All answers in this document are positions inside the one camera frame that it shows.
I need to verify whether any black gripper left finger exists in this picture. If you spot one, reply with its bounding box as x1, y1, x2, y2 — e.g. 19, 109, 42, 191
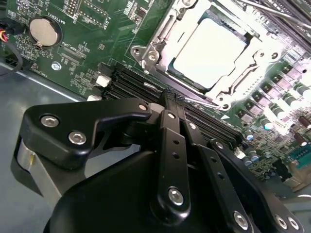
16, 88, 192, 220

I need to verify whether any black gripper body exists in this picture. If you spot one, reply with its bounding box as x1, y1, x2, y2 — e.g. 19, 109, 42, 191
45, 120, 234, 233

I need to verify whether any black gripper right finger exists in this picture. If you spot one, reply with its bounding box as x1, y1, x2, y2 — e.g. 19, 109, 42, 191
176, 95, 305, 233

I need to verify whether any metal socket cover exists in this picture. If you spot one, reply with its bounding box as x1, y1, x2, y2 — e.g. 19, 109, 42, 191
143, 0, 282, 107

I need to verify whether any silver CPU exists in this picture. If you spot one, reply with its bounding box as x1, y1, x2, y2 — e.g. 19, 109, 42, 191
167, 13, 251, 94

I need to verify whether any metal locking lever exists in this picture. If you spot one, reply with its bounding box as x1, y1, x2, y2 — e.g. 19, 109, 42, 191
239, 0, 296, 20

